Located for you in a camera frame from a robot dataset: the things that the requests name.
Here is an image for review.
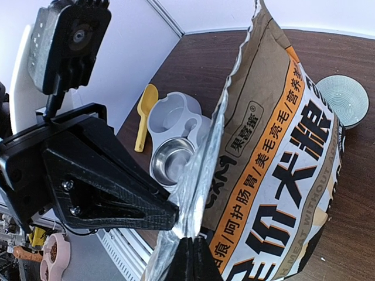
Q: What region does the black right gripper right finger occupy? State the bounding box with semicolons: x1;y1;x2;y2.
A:
193;237;223;281

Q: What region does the yellow plastic scoop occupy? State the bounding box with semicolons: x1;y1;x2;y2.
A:
134;84;159;153

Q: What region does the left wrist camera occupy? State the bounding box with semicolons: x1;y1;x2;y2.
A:
28;1;111;95

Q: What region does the light green ceramic bowl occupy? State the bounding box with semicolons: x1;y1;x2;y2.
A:
316;75;370;129

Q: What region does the pink pet feeder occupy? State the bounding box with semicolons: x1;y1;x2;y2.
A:
40;233;71;281

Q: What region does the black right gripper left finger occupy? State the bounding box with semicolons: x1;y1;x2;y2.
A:
165;238;194;281

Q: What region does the left aluminium frame post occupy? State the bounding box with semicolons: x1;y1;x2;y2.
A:
146;0;185;39

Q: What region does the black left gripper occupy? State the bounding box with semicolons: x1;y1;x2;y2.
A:
1;104;179;232

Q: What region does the steel bowl in feeder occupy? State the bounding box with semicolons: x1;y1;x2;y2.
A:
149;137;195;188

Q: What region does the front aluminium rail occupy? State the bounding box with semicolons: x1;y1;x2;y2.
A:
96;228;153;280

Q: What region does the dog food bag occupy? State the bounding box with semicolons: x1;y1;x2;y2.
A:
142;1;345;280

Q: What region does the grey double pet feeder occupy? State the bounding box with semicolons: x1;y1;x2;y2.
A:
146;91;216;188

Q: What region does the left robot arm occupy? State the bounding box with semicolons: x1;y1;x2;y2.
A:
1;25;178;232

